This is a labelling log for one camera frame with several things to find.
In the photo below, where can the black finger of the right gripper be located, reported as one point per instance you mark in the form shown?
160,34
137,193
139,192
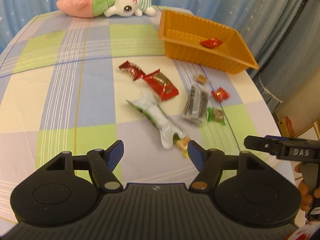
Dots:
263,145

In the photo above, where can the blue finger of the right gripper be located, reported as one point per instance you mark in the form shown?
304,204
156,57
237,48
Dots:
272,137

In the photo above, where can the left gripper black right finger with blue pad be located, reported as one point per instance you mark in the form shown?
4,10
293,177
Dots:
210,163

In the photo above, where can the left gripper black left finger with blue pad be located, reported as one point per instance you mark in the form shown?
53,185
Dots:
100,165

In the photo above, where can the green candy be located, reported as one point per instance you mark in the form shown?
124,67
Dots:
216,115

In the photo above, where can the white green snack pouch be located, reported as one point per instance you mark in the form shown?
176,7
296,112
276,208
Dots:
171,133

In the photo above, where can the hand holding other gripper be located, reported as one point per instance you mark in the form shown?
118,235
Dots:
307,198

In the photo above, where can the black clear snack packet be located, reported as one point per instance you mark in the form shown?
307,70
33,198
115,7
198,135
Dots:
196,107

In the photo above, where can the small red candy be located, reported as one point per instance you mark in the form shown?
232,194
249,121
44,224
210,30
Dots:
220,94

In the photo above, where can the clear wrapped brown candy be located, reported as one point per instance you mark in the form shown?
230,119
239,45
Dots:
201,79

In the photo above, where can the checkered tablecloth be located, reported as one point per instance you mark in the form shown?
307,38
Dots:
62,90

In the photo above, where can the large red snack packet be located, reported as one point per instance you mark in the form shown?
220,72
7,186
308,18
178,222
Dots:
163,87

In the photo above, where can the red twisted candy wrapper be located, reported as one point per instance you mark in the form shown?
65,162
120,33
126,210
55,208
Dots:
134,70

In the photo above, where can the red snack in basket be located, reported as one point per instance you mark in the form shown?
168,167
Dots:
211,43

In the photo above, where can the blue star curtain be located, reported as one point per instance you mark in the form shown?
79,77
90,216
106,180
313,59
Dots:
283,35

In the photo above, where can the orange plastic basket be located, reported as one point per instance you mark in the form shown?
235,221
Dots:
182,33

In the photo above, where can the pink green bunny plush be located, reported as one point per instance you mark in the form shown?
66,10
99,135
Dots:
108,8

